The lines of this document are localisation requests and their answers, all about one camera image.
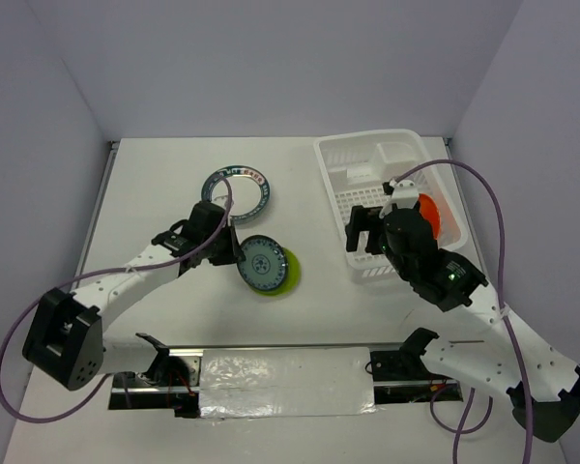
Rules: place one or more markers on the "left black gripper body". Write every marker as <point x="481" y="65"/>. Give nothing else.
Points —
<point x="209" y="243"/>

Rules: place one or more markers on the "red orange plate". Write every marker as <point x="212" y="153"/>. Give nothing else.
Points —
<point x="429" y="211"/>

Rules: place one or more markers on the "teal rim lettered plate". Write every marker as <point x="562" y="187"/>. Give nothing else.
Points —
<point x="250" y="189"/>

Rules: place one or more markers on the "lime green plate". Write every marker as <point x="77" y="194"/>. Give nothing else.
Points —
<point x="294" y="275"/>

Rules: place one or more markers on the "white plastic dish rack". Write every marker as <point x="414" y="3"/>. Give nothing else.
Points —
<point x="355" y="165"/>

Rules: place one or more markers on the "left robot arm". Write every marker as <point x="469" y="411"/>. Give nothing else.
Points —
<point x="67" y="339"/>

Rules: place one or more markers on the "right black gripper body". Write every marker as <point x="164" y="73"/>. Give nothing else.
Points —
<point x="403" y="268"/>

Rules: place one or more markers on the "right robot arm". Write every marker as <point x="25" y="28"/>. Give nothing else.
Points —
<point x="542" y="385"/>

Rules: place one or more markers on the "black metal base rail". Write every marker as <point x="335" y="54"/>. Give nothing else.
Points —
<point x="397" y="379"/>

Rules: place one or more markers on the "silver foil tape sheet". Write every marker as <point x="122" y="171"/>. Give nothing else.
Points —
<point x="280" y="383"/>

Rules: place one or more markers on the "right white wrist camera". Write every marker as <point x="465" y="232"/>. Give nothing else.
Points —
<point x="401" y="195"/>

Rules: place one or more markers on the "teal patterned plate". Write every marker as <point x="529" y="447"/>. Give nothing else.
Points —
<point x="265" y="264"/>

